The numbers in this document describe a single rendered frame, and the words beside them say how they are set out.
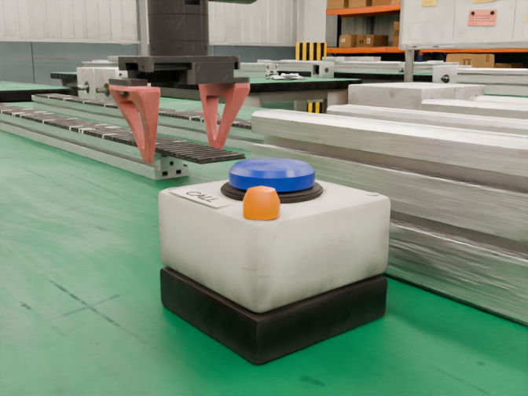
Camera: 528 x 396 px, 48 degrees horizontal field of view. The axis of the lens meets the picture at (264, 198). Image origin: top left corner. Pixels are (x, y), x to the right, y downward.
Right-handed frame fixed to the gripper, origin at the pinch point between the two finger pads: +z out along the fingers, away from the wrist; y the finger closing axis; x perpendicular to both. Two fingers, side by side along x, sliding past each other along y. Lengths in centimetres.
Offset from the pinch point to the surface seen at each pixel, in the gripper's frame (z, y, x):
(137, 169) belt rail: 2.5, -2.3, 5.6
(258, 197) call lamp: -4.1, -16.3, -33.6
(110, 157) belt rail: 2.2, -2.4, 12.3
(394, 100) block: -5.1, 14.0, -14.9
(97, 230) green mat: 2.9, -14.1, -11.7
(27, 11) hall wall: -80, 324, 1085
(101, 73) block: -5, 27, 81
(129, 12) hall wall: -84, 523, 1090
